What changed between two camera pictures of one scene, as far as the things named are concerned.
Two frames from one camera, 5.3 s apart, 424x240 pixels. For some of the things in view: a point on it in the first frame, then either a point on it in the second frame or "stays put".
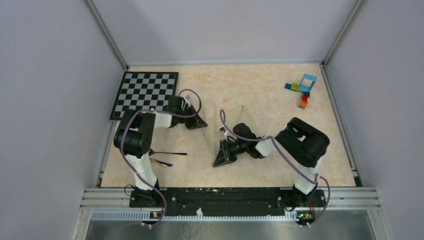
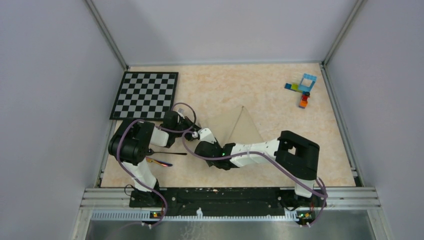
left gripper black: x=193 y=121 -> x=192 y=127
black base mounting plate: x=225 y=201 stays put
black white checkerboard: x=144 y=91 stays put
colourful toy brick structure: x=302 y=88 stays put
